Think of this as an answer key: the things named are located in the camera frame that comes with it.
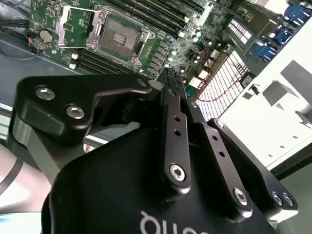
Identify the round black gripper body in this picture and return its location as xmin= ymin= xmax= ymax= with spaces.
xmin=41 ymin=121 xmax=278 ymax=234

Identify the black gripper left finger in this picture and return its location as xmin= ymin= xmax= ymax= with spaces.
xmin=14 ymin=69 xmax=193 ymax=194

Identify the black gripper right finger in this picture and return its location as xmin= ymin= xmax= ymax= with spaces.
xmin=175 ymin=71 xmax=299 ymax=223

